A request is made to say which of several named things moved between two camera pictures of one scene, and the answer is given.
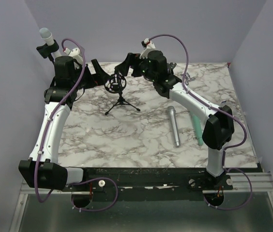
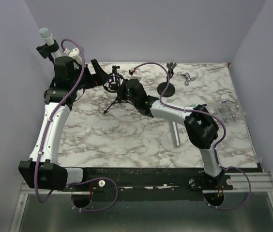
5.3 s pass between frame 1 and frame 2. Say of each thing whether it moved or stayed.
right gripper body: moved
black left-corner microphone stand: stayed
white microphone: stayed
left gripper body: stayed
